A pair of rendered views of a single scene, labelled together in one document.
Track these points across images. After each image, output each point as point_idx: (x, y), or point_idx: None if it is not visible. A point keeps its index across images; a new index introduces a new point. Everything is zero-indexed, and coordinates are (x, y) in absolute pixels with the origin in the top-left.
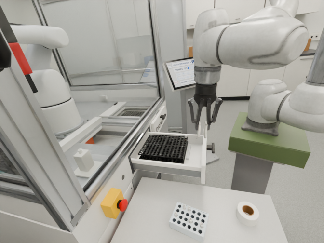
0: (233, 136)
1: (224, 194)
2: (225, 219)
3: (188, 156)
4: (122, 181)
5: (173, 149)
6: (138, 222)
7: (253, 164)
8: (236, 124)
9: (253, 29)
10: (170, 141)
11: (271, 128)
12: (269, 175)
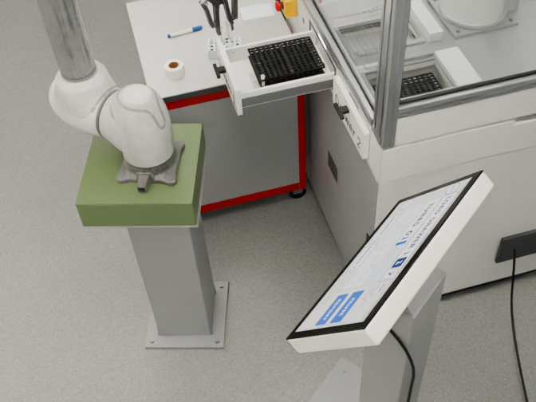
0: (195, 125)
1: (198, 84)
2: (193, 65)
3: (250, 74)
4: (302, 21)
5: (267, 55)
6: (272, 35)
7: None
8: (194, 156)
9: None
10: (287, 78)
11: None
12: None
